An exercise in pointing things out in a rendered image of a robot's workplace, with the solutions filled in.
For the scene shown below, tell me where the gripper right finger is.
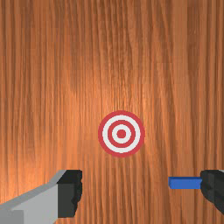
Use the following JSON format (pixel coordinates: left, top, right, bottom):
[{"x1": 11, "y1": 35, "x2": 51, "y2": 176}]
[{"x1": 199, "y1": 169, "x2": 224, "y2": 217}]

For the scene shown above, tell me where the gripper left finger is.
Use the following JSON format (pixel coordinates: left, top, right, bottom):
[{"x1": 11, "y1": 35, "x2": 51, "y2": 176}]
[{"x1": 0, "y1": 169, "x2": 83, "y2": 224}]

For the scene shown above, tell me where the long blue stick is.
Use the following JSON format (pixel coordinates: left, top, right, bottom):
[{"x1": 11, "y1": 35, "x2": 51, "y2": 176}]
[{"x1": 168, "y1": 176, "x2": 203, "y2": 190}]

